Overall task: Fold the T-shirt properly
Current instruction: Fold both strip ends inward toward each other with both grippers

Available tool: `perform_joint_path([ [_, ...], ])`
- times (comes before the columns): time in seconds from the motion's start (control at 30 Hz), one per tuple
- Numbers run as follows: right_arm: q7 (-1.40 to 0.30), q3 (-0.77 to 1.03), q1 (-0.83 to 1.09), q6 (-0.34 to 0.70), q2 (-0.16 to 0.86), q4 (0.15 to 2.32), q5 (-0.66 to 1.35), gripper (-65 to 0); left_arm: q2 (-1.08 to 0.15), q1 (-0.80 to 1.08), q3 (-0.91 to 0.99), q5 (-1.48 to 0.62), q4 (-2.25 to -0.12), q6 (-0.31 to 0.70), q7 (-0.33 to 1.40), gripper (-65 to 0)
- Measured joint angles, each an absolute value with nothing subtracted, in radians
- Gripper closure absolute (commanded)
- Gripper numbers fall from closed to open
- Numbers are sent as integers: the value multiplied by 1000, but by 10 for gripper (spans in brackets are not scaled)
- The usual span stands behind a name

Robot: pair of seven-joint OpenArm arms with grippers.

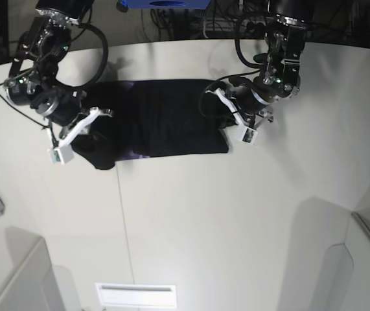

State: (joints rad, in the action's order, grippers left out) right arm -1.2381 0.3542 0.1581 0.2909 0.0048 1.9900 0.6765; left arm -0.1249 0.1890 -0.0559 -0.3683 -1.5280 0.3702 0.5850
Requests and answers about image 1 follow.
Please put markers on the blue box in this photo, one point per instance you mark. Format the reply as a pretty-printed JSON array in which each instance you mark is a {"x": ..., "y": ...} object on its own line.
[{"x": 168, "y": 4}]

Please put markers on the white wrist camera left gripper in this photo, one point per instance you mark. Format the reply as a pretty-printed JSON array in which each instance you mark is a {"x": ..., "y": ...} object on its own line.
[{"x": 246, "y": 134}]

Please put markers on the black T-shirt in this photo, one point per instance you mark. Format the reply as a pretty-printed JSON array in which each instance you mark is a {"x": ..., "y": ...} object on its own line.
[{"x": 152, "y": 118}]

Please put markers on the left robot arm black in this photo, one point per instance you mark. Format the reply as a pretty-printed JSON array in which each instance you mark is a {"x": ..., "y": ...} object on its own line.
[{"x": 274, "y": 74}]

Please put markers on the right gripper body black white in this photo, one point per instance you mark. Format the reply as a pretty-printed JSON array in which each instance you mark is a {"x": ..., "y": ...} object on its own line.
[{"x": 67, "y": 117}]

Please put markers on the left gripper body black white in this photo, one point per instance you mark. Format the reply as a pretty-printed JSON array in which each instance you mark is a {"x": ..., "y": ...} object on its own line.
[{"x": 242, "y": 99}]

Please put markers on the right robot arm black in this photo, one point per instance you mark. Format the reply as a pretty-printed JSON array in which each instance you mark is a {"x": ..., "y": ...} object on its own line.
[{"x": 32, "y": 77}]

